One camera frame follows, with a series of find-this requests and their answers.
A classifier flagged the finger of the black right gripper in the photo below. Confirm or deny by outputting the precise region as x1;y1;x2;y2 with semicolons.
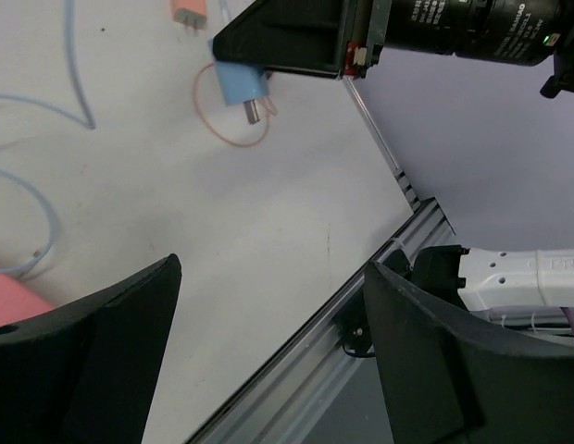
213;0;352;77

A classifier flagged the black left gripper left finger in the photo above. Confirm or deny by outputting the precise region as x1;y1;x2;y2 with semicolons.
0;254;181;443

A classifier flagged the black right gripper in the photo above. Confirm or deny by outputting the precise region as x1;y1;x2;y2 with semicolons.
343;0;574;97

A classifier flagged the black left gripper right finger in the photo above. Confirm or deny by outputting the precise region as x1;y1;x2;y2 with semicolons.
364;263;574;443

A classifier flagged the pink triangular power strip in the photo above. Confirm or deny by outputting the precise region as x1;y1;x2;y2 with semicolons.
0;275;54;327

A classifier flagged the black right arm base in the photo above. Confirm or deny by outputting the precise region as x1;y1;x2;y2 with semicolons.
335;249;412;358

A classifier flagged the blue charger plug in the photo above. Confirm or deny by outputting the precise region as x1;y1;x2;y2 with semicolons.
213;55;277;125

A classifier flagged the orange charger plug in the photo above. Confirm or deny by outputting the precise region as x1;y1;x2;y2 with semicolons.
170;0;207;31

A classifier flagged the aluminium frame rail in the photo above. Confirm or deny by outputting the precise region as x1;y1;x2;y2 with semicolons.
189;79;455;443

